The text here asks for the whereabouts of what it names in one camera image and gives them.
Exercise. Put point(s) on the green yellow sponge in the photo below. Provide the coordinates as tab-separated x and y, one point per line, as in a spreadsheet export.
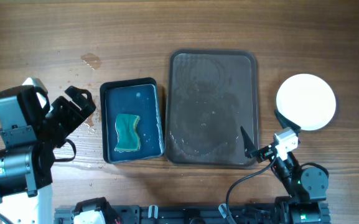
128	138

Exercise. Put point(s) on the white plate blue stain front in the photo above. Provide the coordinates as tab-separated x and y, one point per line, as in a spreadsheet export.
329	124

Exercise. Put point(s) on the black water basin tray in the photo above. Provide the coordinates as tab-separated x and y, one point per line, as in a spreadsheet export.
136	97

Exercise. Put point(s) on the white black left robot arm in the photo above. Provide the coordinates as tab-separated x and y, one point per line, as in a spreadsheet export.
26	180

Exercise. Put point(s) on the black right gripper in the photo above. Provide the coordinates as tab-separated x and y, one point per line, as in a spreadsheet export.
265	152

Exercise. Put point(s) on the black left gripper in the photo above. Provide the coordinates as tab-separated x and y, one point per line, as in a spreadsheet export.
76	115

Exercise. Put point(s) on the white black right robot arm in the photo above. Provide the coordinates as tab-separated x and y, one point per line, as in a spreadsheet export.
306	184

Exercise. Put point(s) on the white plate blue stain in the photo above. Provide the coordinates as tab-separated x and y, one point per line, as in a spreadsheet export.
314	127
329	124
306	100

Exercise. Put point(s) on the dark brown serving tray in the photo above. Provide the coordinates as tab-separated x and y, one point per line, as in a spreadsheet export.
212	94

